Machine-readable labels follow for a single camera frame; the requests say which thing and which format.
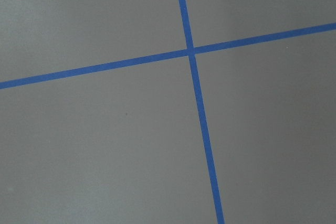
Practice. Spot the blue tape strip lengthwise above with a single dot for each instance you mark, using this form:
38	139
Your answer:
201	111

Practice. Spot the blue tape strip crosswise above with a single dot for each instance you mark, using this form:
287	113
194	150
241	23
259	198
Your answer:
166	56

